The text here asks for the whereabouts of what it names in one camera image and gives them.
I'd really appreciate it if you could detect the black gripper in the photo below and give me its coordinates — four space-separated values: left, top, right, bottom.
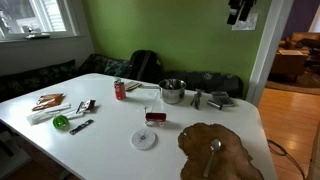
226 0 258 26

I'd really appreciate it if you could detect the silver metal spoon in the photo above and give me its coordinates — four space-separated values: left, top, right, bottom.
202 138 223 179

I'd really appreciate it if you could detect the small object on sill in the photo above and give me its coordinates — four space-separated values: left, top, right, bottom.
23 24 51 40

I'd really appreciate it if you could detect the green round plastic object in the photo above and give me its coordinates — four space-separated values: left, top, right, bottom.
52 114 71 131

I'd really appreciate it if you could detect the brown armchair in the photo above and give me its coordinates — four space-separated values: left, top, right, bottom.
279 31 320 52

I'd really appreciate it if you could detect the brown wooden side cabinet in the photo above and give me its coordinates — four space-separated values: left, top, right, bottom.
269 49 307 83

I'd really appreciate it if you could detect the long dark floral cushion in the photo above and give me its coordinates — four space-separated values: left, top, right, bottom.
162 70 245 100

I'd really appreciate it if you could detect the grey desk calculator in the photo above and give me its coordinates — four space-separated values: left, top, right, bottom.
210 90 237 108

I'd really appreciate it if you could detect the dark metal cylinder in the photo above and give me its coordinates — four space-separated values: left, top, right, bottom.
206 99 224 111

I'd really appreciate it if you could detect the dark folded mini tripod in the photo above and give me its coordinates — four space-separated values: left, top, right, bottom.
189 88 205 111

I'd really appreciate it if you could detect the stainless steel pot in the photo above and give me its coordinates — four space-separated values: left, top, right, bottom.
158 78 188 105

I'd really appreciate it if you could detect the black backpack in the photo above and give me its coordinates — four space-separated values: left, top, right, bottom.
127 49 165 85

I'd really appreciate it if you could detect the white paper sheet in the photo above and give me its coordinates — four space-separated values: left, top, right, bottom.
126 88 159 106

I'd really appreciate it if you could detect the tan card stack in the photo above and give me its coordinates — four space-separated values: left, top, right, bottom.
123 80 143 92

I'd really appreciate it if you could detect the dark red small block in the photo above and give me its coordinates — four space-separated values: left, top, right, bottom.
143 105 168 128

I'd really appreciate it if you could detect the wooden slab board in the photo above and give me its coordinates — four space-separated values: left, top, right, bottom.
177 122 265 180

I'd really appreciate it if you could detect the red soda can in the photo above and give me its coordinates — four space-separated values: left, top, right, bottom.
113 78 128 101

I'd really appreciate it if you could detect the small dark floral cushion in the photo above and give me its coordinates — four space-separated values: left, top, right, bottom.
76 53 133 80

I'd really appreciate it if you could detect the white round disc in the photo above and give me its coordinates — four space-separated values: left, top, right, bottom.
130 128 158 151

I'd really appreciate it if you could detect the black flat strip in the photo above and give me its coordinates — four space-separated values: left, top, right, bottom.
69 118 95 136

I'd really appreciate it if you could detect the white framed window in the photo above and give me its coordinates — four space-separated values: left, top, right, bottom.
0 0 82 42

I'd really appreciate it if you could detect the orange foil packet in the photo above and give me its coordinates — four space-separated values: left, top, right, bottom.
31 99 63 112
36 93 66 105

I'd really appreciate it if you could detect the long white plastic packet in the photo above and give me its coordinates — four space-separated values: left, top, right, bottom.
26 102 73 126

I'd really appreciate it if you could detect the white wall plate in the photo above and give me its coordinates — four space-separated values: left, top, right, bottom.
231 12 259 32

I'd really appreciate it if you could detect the white door frame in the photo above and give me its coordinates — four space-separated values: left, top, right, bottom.
245 0 295 108

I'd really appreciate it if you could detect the black floor cable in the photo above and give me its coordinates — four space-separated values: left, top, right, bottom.
266 138 306 180

